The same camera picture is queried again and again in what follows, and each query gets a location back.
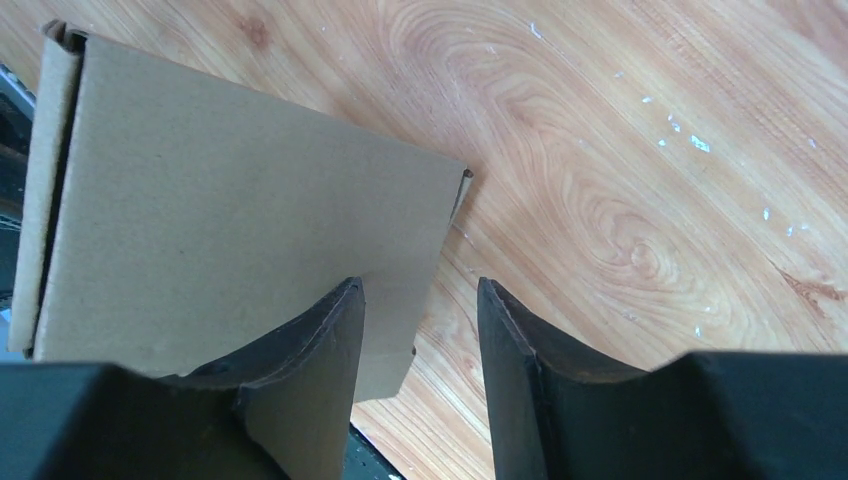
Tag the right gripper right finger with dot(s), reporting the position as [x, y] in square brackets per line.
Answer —
[559, 409]

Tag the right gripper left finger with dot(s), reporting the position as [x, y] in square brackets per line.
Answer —
[276, 408]

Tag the cardboard box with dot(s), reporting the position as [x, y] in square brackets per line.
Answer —
[171, 217]

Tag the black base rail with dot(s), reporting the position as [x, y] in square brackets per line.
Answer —
[17, 111]

